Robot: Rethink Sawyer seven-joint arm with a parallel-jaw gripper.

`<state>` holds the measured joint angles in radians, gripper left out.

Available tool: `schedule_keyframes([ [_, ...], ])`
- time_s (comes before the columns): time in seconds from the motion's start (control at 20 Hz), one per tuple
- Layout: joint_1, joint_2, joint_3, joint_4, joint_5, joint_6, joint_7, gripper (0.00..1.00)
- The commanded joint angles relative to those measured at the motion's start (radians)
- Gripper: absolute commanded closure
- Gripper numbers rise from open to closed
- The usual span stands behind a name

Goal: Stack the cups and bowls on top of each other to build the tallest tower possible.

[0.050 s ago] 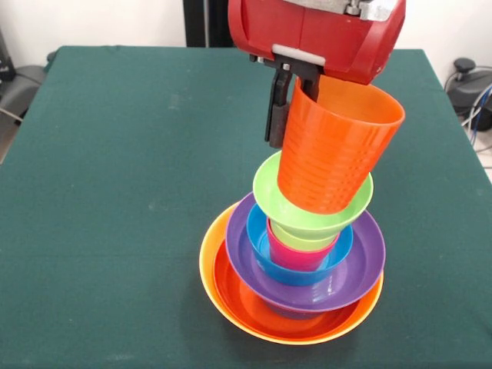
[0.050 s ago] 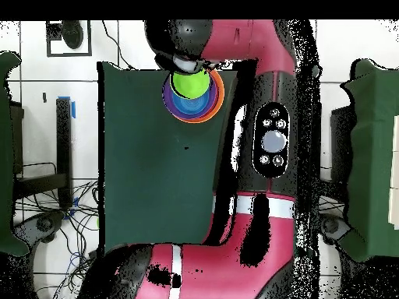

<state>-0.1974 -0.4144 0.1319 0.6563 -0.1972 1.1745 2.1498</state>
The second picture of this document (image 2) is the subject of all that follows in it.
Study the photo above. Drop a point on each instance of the blue plastic bowl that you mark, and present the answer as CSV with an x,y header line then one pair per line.
x,y
190,106

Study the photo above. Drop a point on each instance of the orange plastic bowl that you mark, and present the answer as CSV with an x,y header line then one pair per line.
x,y
220,96

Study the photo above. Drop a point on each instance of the purple plastic bowl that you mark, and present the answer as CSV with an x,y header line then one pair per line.
x,y
168,99

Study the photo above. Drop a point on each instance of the green plastic bowl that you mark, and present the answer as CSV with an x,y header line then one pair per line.
x,y
190,84

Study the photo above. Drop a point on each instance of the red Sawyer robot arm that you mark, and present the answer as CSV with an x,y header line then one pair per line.
x,y
243,249

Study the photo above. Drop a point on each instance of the dark green tablecloth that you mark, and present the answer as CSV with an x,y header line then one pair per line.
x,y
140,187

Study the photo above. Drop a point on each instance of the black furniture panel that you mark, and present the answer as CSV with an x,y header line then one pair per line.
x,y
339,143
17,140

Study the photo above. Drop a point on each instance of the dark grey office chair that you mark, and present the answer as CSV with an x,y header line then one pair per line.
x,y
335,225
43,224

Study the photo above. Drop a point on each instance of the green cloth side table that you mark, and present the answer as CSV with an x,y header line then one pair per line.
x,y
374,155
6,155

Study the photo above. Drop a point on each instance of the beige boxes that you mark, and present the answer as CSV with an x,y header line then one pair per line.
x,y
395,187

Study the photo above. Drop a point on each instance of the black frame with blue tape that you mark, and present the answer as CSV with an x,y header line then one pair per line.
x,y
64,140

